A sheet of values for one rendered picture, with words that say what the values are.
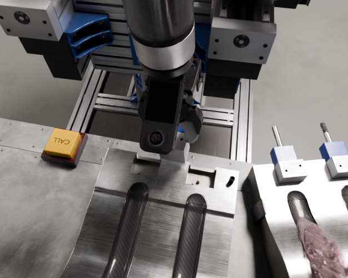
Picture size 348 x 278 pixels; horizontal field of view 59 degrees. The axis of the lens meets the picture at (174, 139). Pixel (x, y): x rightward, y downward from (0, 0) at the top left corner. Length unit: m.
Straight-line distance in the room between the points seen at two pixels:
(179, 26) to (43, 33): 0.54
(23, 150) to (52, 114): 1.09
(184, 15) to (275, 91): 1.63
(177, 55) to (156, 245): 0.33
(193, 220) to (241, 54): 0.38
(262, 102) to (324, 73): 0.47
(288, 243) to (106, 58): 0.72
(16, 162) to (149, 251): 0.39
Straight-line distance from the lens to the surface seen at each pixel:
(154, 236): 0.56
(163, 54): 0.36
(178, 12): 0.33
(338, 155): 0.71
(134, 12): 0.33
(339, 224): 0.66
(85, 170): 0.72
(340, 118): 1.96
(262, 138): 1.73
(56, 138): 0.73
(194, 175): 0.62
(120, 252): 0.57
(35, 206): 0.72
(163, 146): 0.41
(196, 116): 0.47
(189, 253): 0.56
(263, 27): 0.71
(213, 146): 1.41
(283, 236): 0.60
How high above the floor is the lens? 1.43
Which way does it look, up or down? 59 degrees down
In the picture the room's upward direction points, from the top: straight up
